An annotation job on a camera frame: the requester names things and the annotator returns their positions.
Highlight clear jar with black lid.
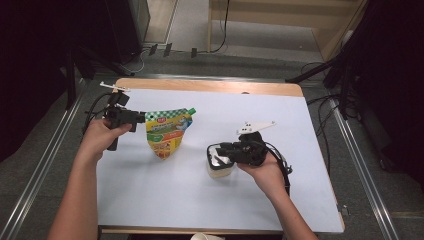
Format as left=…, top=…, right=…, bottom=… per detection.
left=205, top=142, right=236, bottom=180

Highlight white paper sheet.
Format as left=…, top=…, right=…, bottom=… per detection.
left=95, top=88, right=345, bottom=234

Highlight black floor cables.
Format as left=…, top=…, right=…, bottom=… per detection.
left=300, top=61, right=342, bottom=175

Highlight white cup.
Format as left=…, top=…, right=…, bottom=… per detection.
left=190, top=232, right=226, bottom=240

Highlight grey floor cable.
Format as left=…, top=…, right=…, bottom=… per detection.
left=119, top=48, right=148, bottom=76

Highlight long metal floor rail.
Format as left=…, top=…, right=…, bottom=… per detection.
left=0, top=78, right=89, bottom=240
left=328, top=97, right=400, bottom=240

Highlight black metal stand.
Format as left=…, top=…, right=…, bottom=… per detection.
left=63, top=43, right=135, bottom=112

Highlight hanging black cable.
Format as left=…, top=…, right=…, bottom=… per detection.
left=196, top=0, right=231, bottom=55

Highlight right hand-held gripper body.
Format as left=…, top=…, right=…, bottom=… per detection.
left=235, top=120, right=277, bottom=167

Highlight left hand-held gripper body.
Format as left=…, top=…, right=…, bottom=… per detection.
left=98, top=80, right=138, bottom=152

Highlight wooden table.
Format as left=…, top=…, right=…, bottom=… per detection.
left=98, top=77, right=346, bottom=236

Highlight short metal floor rail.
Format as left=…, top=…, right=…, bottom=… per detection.
left=133, top=73, right=288, bottom=83

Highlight black cabinet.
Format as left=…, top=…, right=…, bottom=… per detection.
left=105, top=0, right=151, bottom=65

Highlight light wooden furniture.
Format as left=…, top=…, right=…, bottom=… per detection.
left=206, top=0, right=368, bottom=63

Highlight person's left hand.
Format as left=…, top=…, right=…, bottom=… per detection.
left=79, top=118, right=133, bottom=163

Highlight black stand leg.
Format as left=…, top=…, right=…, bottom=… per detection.
left=285, top=57, right=338, bottom=85

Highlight green yellow spout pouch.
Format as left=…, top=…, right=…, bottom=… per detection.
left=144, top=107, right=197, bottom=161

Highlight left hand-held gripper cable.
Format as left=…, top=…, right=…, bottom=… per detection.
left=82, top=92, right=116, bottom=135

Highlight person's right hand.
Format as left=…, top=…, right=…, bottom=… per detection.
left=236, top=154, right=290, bottom=203

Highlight black curtain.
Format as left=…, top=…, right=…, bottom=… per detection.
left=335, top=0, right=424, bottom=188
left=0, top=0, right=112, bottom=163

